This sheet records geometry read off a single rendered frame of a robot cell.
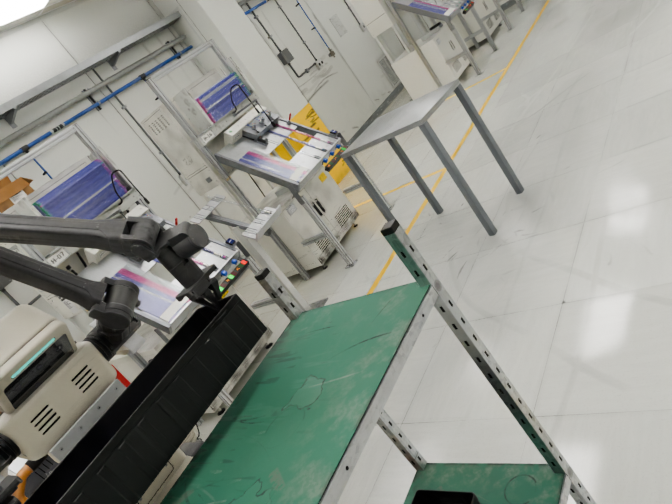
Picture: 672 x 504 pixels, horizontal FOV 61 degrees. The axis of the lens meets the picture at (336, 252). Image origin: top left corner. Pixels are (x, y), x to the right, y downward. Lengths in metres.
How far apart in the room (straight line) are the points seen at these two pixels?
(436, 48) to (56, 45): 4.04
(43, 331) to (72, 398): 0.19
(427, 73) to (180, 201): 3.38
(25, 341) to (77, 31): 4.95
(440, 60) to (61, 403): 6.31
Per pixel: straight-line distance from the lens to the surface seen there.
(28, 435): 1.51
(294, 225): 4.38
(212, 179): 4.56
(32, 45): 5.94
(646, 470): 1.93
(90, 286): 1.50
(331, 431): 1.00
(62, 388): 1.53
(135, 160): 5.81
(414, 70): 7.40
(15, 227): 1.37
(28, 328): 1.49
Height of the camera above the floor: 1.47
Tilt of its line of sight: 18 degrees down
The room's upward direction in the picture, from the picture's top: 37 degrees counter-clockwise
